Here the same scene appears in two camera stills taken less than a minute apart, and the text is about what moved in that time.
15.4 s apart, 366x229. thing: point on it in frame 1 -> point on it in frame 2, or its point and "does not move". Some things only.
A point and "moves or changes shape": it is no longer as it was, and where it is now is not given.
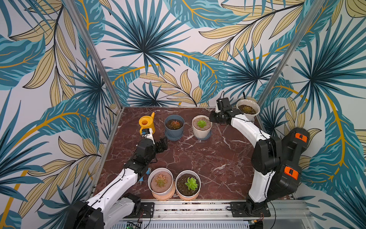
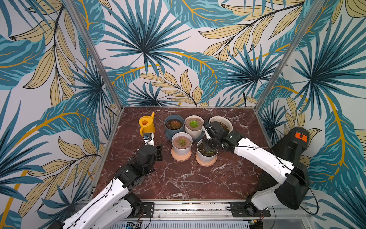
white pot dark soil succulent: [188, 184] -> [203, 157]
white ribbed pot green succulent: [201, 126] moves or changes shape
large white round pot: [249, 108] moves or changes shape
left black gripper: [164, 144] -> [159, 153]
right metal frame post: [311, 15] does not move
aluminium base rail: [220, 209] does not move
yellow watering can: [147, 121] does not move
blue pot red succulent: [174, 125] does not move
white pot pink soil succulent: [161, 183] -> [181, 143]
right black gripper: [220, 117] -> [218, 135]
